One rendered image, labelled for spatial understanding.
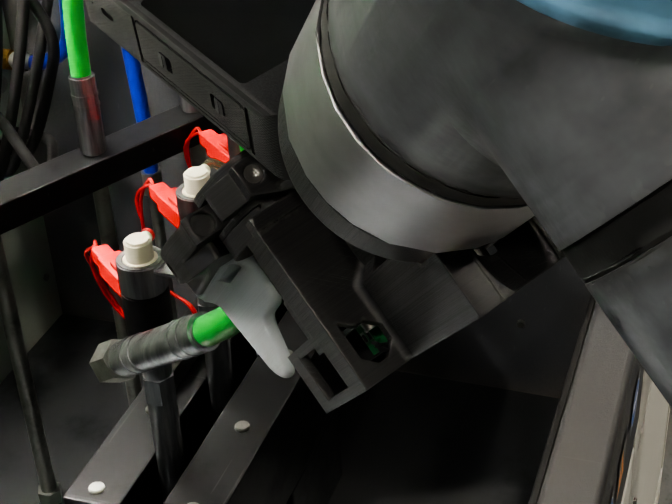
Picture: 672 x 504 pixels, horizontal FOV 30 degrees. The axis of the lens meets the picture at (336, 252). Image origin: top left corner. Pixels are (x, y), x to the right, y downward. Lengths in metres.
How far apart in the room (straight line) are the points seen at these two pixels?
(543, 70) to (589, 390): 0.70
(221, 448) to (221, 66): 0.48
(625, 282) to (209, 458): 0.60
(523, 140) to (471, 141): 0.03
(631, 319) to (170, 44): 0.19
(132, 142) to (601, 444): 0.39
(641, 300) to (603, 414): 0.66
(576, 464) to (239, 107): 0.53
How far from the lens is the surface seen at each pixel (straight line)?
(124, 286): 0.71
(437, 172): 0.26
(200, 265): 0.41
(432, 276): 0.33
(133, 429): 0.83
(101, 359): 0.62
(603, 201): 0.21
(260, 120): 0.34
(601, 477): 0.83
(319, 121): 0.28
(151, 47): 0.38
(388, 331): 0.37
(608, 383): 0.90
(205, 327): 0.54
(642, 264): 0.21
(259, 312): 0.45
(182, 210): 0.77
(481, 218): 0.28
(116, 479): 0.80
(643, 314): 0.22
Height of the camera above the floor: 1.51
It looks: 32 degrees down
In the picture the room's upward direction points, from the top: 3 degrees counter-clockwise
